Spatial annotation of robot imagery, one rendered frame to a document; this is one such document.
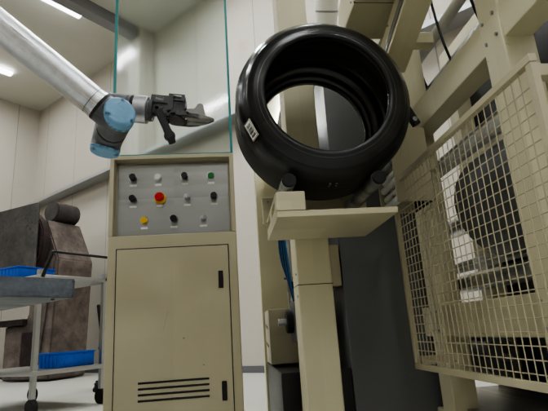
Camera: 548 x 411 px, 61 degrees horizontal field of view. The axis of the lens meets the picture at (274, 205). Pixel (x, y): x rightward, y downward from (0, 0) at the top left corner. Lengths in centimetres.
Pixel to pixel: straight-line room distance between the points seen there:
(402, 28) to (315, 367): 126
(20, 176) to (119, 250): 939
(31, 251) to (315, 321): 614
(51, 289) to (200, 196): 118
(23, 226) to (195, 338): 596
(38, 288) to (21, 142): 1064
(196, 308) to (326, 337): 58
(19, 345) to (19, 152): 495
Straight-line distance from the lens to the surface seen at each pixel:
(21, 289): 105
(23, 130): 1177
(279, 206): 137
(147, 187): 218
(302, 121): 189
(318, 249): 174
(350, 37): 163
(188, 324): 200
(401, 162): 184
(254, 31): 704
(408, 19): 185
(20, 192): 1131
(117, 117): 139
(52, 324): 747
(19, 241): 773
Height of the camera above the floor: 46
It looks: 15 degrees up
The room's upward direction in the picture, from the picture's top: 4 degrees counter-clockwise
